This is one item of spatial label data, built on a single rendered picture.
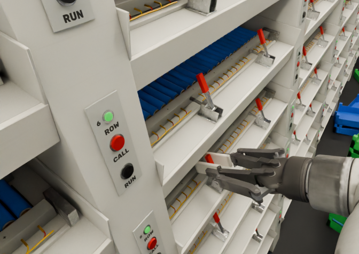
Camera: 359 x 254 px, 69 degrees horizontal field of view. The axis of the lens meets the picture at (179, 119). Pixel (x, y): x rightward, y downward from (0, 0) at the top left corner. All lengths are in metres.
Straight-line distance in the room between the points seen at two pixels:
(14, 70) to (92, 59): 0.06
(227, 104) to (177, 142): 0.15
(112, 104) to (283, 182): 0.32
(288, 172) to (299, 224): 1.24
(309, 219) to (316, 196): 1.28
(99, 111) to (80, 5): 0.09
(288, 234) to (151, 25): 1.45
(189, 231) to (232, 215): 0.27
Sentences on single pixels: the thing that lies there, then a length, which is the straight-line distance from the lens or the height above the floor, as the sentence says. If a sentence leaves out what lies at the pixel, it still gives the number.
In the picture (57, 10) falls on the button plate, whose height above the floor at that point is 1.35.
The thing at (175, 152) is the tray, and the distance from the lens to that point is 0.43.
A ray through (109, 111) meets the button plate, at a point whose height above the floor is 1.25.
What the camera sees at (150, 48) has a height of 1.28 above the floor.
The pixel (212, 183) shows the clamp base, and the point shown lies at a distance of 0.62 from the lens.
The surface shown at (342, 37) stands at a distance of 2.10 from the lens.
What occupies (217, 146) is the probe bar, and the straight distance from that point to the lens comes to 0.67.
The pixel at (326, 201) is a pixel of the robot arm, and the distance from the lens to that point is 0.46.
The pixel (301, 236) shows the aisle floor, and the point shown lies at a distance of 1.67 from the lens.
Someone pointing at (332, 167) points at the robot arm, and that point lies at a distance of 0.46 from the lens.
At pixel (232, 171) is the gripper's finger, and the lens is 0.53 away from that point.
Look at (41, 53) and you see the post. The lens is 0.23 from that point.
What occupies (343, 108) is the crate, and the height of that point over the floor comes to 0.12.
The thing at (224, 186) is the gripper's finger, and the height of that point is 0.98.
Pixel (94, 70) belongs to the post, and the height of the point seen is 1.29.
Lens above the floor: 1.37
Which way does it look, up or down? 33 degrees down
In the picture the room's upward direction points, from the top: 9 degrees counter-clockwise
